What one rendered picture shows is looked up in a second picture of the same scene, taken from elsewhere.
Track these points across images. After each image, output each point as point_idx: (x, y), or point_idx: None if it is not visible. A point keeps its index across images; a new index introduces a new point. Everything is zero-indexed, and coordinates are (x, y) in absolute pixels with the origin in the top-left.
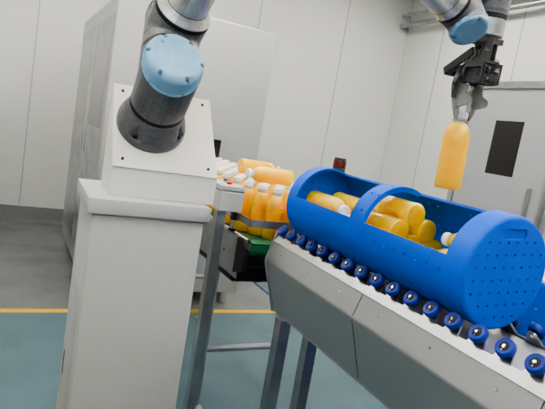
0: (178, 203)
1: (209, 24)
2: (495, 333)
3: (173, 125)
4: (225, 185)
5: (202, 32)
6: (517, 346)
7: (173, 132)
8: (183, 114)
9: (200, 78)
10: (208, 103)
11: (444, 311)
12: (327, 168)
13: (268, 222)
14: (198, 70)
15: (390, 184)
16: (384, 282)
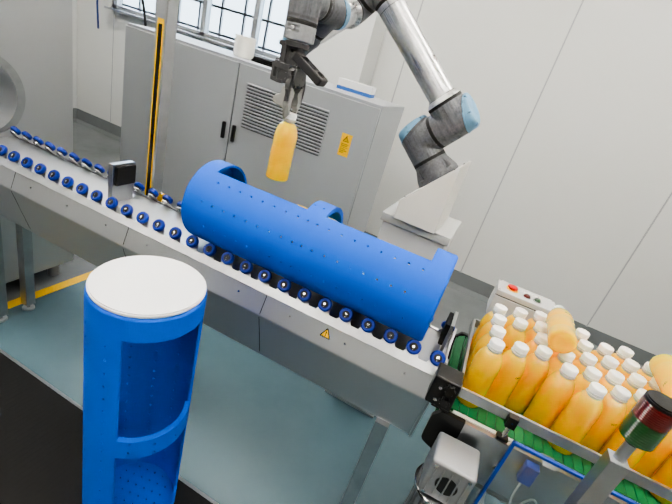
0: (395, 210)
1: (434, 105)
2: (199, 245)
3: (414, 167)
4: (499, 280)
5: (430, 110)
6: (186, 236)
7: (417, 173)
8: (413, 160)
9: (403, 133)
10: (456, 169)
11: (238, 259)
12: (440, 249)
13: (471, 328)
14: (402, 128)
15: (332, 205)
16: (298, 284)
